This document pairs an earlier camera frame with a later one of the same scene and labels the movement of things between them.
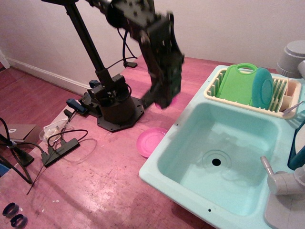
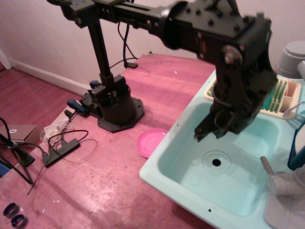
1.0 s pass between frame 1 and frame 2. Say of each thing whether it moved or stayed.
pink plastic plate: stayed
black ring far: stayed
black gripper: moved
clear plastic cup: stayed
